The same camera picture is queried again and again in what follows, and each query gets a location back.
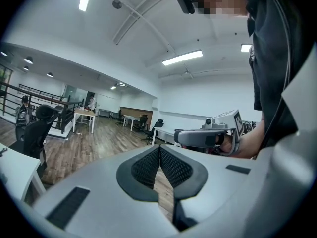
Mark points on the wooden partition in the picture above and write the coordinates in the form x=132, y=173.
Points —
x=136, y=111

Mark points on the person's black clothing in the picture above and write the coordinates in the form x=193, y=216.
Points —
x=272, y=58

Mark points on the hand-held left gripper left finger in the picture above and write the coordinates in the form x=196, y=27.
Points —
x=99, y=195

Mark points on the black high-back office chair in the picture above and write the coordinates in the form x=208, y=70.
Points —
x=34, y=135

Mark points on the wooden-top table with white legs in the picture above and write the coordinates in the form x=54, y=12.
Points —
x=84, y=112

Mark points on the large white desk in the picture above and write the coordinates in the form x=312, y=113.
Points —
x=15, y=162

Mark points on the round ceiling sensor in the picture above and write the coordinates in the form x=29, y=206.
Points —
x=117, y=4

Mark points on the black metal railing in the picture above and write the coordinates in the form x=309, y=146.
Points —
x=63, y=118

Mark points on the person's right hand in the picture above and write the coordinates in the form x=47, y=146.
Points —
x=227, y=144

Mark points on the person's right forearm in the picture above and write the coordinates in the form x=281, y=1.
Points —
x=250, y=142

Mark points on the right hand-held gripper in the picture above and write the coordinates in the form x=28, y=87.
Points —
x=230, y=120

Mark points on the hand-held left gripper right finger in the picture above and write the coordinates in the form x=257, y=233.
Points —
x=223, y=182

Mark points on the black head-worn camera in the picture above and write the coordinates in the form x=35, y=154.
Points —
x=185, y=2

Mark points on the small white desk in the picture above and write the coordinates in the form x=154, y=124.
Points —
x=105, y=110
x=164, y=132
x=131, y=118

